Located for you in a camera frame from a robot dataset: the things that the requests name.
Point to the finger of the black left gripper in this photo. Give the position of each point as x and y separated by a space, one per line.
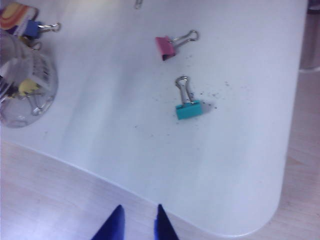
6 88

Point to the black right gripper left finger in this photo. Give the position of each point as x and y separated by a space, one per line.
113 227

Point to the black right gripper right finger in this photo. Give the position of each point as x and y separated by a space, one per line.
163 228

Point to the yellow binder clip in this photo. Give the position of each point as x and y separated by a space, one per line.
27 86

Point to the round transparent plastic box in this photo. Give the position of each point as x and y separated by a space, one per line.
42 67

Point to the blue binder clip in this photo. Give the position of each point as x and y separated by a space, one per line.
33 28

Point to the white desk riser board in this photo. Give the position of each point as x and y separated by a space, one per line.
200 162

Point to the teal binder clip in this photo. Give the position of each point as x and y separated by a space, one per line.
188 111

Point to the silver paper clip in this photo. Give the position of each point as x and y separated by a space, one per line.
137 5

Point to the pink binder clip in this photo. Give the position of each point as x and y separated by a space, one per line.
165 46

